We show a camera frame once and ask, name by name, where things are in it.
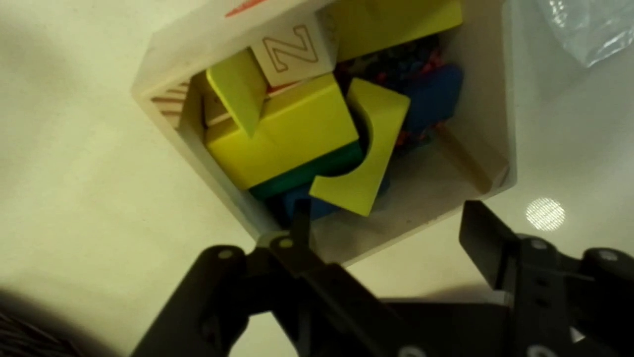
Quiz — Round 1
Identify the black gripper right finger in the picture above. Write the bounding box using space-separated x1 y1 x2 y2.
460 201 634 357

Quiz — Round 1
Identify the wooden letter cube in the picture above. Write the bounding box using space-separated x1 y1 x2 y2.
252 12 339 88

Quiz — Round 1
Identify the large yellow rectangular block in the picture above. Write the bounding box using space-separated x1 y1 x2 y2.
206 76 359 191

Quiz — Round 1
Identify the green block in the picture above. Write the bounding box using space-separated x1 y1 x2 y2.
250 141 364 201

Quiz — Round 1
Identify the clear plastic bag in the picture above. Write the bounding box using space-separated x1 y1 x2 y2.
533 0 634 68

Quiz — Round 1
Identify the yellow long block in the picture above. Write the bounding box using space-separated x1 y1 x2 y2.
331 0 464 62

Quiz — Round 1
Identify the yellow triangular block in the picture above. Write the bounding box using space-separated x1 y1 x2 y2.
206 50 267 137

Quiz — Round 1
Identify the yellow arch block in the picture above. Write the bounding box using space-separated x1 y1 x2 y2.
309 80 410 217

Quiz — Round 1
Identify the blue block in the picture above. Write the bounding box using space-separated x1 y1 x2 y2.
402 64 464 133

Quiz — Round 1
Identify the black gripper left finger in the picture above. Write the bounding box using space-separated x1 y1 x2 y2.
269 201 424 357

